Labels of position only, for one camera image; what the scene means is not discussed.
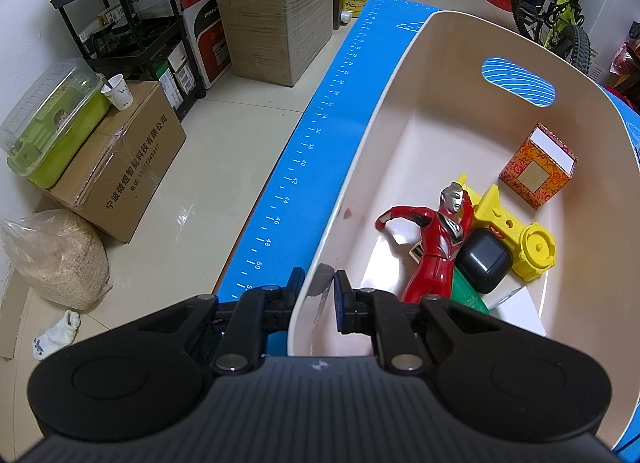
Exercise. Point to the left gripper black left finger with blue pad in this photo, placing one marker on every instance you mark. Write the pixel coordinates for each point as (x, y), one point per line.
(243, 327)

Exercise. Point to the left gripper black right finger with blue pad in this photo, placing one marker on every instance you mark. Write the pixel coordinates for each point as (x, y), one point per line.
(385, 320)

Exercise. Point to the green tube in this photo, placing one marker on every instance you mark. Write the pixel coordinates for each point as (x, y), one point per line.
(463, 293)

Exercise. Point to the red Ultraman figure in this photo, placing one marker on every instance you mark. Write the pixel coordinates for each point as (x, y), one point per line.
(442, 234)

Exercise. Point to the black earbuds case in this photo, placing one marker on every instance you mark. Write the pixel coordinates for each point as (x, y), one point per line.
(484, 260)

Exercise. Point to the yellow plastic toy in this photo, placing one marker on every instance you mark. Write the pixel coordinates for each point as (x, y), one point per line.
(532, 246)

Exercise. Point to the red floral patterned box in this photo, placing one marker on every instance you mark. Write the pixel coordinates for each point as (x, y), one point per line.
(540, 168)

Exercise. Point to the beige plastic storage bin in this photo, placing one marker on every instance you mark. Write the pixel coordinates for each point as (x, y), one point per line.
(464, 97)

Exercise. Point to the white power adapter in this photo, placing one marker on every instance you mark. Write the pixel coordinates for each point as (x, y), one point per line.
(516, 307)

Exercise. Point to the blue silicone baking mat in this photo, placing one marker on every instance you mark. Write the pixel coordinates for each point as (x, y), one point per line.
(288, 222)

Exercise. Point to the low cardboard box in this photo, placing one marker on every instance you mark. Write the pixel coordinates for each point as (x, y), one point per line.
(115, 173)

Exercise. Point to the white sock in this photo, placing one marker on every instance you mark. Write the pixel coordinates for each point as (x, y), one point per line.
(62, 334)

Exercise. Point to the bag of wood shavings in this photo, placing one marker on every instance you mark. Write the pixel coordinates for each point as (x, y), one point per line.
(60, 256)

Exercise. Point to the white paper cup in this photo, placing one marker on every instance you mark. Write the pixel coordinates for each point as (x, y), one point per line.
(116, 90)

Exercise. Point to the green clear lidded container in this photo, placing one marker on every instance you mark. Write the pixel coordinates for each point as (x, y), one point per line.
(53, 119)

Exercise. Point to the large taped cardboard box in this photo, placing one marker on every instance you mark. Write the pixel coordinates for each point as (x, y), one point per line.
(274, 41)

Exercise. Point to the black metal shelf rack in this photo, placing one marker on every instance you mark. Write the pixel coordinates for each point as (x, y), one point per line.
(135, 47)

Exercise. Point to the red white appliance box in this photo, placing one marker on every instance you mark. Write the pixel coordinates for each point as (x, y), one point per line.
(205, 32)

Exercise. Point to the green black bicycle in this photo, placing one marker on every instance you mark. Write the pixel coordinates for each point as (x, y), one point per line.
(556, 25)

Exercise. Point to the white freezer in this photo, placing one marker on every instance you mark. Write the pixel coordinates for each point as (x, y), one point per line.
(607, 23)

